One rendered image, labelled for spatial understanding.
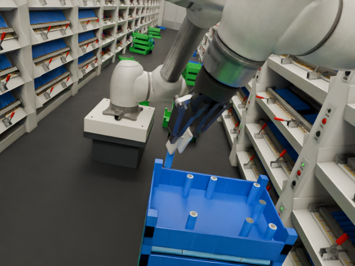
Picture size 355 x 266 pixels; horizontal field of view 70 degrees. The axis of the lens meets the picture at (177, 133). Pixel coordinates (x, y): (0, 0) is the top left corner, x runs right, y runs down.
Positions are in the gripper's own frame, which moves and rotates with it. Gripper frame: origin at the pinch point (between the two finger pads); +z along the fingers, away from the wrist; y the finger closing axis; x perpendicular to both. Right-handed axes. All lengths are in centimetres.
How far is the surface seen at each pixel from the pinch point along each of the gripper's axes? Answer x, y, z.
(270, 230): 24.2, -11.7, 0.5
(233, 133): -44, -96, 70
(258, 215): 19.9, -15.4, 5.1
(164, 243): 18.3, 7.9, 8.3
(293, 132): -3, -57, 10
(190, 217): 16.1, 2.6, 3.8
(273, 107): -23, -70, 18
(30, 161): -52, 28, 87
